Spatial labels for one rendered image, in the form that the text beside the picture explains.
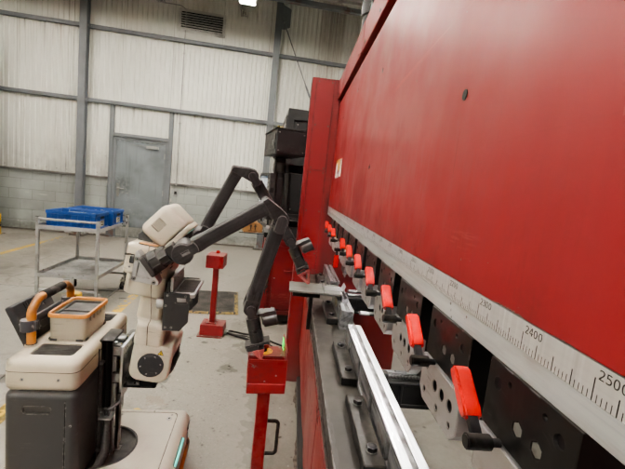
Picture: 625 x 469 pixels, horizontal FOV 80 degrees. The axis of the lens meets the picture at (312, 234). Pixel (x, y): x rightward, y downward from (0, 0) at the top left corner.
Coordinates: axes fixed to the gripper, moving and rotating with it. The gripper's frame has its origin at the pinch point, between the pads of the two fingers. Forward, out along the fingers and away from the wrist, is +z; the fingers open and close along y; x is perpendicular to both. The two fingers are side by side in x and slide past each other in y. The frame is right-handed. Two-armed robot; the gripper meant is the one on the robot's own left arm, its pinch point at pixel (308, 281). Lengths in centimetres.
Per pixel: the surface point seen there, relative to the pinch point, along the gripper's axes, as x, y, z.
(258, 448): 47, -40, 50
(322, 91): -59, 83, -103
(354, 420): -2, -99, 17
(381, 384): -13, -91, 16
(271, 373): 26, -47, 18
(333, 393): 2, -81, 18
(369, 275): -22, -93, -17
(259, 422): 42, -40, 39
